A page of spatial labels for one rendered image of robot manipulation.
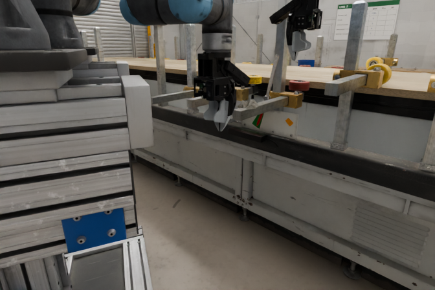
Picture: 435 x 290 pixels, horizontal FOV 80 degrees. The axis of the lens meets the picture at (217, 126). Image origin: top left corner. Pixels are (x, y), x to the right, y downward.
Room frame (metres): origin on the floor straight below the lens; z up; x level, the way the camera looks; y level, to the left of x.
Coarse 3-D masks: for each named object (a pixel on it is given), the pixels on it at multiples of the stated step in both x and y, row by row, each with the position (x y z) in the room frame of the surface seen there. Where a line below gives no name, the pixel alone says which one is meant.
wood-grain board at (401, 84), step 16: (144, 64) 2.14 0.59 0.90; (176, 64) 2.14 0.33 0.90; (240, 64) 2.14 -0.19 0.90; (256, 64) 2.14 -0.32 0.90; (288, 80) 1.18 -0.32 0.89; (320, 80) 1.13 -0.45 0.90; (400, 80) 1.13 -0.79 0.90; (416, 80) 1.13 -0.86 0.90; (400, 96) 0.89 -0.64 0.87; (416, 96) 0.86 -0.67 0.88; (432, 96) 0.84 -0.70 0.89
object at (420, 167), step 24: (168, 120) 1.43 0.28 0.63; (192, 120) 1.29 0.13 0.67; (264, 144) 1.01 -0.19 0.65; (288, 144) 0.94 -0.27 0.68; (312, 144) 0.88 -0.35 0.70; (336, 144) 0.84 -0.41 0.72; (336, 168) 0.81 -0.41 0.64; (360, 168) 0.77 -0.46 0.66; (384, 168) 0.72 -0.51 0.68; (408, 168) 0.69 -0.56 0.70; (432, 168) 0.66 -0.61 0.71; (408, 192) 0.67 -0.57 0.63; (432, 192) 0.64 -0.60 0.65
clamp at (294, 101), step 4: (272, 92) 1.01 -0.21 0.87; (284, 92) 1.01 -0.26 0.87; (288, 92) 1.01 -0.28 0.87; (272, 96) 1.01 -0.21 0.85; (276, 96) 0.99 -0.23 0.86; (288, 96) 0.96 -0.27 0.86; (292, 96) 0.95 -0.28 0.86; (296, 96) 0.94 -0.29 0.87; (300, 96) 0.96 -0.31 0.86; (288, 100) 0.96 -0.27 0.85; (292, 100) 0.95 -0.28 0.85; (296, 100) 0.94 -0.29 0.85; (300, 100) 0.96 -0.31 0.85; (288, 104) 0.96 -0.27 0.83; (292, 104) 0.95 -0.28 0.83; (296, 104) 0.94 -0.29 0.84; (300, 104) 0.97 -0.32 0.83
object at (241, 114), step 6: (282, 96) 0.97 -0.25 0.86; (258, 102) 0.86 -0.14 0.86; (264, 102) 0.86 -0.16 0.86; (270, 102) 0.87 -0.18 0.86; (276, 102) 0.90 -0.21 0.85; (282, 102) 0.93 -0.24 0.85; (240, 108) 0.78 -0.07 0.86; (246, 108) 0.78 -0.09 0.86; (258, 108) 0.81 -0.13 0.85; (264, 108) 0.84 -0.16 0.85; (270, 108) 0.87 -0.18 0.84; (276, 108) 0.90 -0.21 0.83; (234, 114) 0.75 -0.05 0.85; (240, 114) 0.74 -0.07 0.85; (246, 114) 0.76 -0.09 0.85; (252, 114) 0.79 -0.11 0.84; (258, 114) 0.81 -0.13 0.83; (240, 120) 0.74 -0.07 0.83
